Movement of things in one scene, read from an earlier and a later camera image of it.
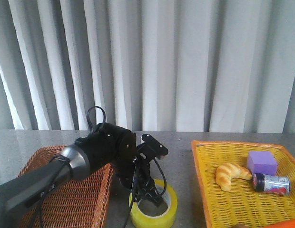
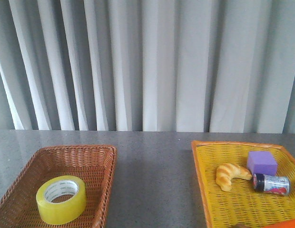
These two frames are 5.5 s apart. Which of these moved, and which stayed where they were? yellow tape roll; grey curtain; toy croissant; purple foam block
Moved: yellow tape roll
Stayed: grey curtain; toy croissant; purple foam block
